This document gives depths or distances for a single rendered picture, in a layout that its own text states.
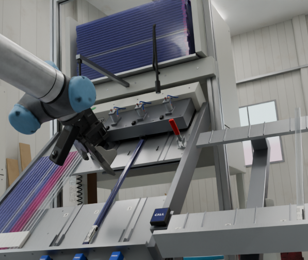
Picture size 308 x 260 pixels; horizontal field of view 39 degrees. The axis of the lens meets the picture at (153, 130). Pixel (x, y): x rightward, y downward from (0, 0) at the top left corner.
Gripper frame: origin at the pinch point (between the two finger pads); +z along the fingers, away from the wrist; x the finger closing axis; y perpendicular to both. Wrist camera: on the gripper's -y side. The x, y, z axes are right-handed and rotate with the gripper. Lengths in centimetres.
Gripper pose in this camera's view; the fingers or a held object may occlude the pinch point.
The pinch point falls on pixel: (99, 169)
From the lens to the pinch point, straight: 127.1
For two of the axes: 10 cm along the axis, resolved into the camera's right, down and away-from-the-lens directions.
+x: -6.1, -2.4, 7.5
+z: 4.0, 7.3, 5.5
